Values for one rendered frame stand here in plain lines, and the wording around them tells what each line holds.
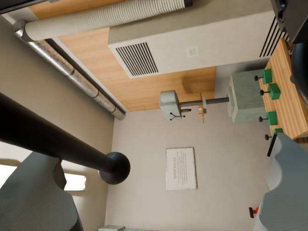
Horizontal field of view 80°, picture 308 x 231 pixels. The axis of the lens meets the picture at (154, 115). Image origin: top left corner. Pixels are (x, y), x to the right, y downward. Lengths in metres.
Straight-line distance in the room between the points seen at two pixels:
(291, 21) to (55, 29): 1.79
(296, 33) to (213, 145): 2.89
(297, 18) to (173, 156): 2.92
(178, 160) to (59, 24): 2.35
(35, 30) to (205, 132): 2.54
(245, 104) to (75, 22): 1.81
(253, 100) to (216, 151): 1.13
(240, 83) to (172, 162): 1.56
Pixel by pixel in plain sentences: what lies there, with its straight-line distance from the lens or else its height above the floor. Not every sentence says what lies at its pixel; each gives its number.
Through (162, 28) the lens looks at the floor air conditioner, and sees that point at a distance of 1.60.
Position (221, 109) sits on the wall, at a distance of 3.28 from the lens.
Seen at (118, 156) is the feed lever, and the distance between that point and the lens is 0.20.
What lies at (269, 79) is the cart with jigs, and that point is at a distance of 1.74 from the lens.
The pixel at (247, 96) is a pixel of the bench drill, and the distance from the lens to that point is 2.28.
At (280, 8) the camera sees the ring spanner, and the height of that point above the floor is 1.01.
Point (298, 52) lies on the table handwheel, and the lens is 0.39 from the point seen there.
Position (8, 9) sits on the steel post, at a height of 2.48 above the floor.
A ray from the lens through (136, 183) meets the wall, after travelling 3.20.
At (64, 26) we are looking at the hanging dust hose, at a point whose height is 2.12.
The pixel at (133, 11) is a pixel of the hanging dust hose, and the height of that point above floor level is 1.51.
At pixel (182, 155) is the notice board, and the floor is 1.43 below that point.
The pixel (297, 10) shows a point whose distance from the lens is 0.24.
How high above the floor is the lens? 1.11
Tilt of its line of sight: 14 degrees up
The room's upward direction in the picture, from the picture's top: 96 degrees counter-clockwise
